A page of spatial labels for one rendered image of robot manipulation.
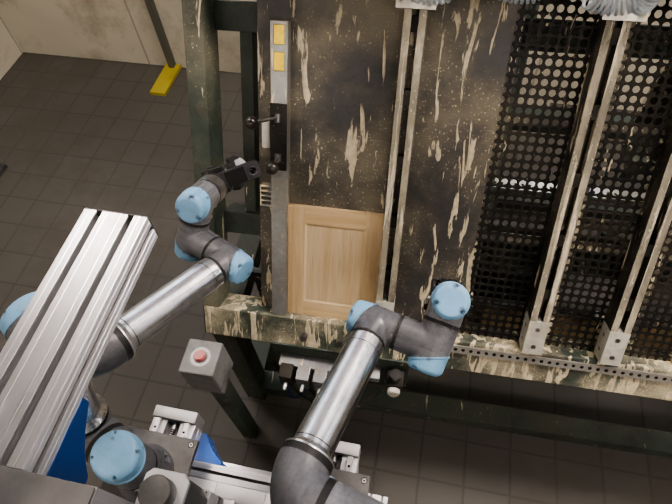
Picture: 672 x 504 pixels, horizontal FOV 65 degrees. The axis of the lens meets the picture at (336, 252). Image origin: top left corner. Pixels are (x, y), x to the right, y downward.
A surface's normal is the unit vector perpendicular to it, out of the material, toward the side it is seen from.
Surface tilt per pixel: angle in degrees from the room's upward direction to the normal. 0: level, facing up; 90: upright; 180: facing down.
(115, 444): 8
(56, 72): 0
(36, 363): 0
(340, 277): 60
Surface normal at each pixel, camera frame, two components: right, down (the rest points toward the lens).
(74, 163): -0.04, -0.55
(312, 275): -0.17, 0.44
